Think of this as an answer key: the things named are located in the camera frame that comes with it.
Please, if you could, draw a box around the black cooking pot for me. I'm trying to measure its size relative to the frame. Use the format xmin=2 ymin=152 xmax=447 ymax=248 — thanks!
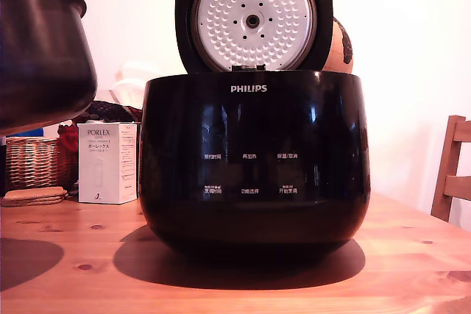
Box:
xmin=0 ymin=0 xmax=99 ymax=137

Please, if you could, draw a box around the black Philips rice cooker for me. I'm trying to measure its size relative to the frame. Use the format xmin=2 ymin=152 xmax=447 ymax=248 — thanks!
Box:
xmin=138 ymin=70 xmax=372 ymax=257

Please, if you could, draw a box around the white plastic container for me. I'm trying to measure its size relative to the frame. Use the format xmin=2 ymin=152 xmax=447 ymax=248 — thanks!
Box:
xmin=109 ymin=61 xmax=163 ymax=104

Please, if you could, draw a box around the dark patterned cloth pouch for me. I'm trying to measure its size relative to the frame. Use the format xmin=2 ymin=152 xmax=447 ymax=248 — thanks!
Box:
xmin=83 ymin=99 xmax=144 ymax=124

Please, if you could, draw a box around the white Porlex box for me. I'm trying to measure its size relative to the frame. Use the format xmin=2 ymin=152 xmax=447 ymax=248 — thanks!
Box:
xmin=77 ymin=121 xmax=139 ymax=205

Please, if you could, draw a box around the brown globe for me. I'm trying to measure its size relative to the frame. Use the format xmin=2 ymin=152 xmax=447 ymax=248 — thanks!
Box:
xmin=322 ymin=15 xmax=355 ymax=74

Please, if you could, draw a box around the red knitted item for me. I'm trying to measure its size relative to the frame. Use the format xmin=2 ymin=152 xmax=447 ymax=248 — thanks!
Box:
xmin=57 ymin=119 xmax=79 ymax=155

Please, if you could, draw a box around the woven wicker basket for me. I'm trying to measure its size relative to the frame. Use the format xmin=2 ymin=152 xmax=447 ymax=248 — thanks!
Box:
xmin=4 ymin=136 xmax=75 ymax=192

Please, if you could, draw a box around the cork coaster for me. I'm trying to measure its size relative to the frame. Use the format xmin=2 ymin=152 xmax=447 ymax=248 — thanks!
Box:
xmin=0 ymin=196 xmax=65 ymax=208
xmin=5 ymin=187 xmax=69 ymax=203

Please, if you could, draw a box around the wooden chair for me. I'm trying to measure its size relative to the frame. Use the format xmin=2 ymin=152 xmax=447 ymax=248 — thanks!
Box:
xmin=430 ymin=115 xmax=471 ymax=225

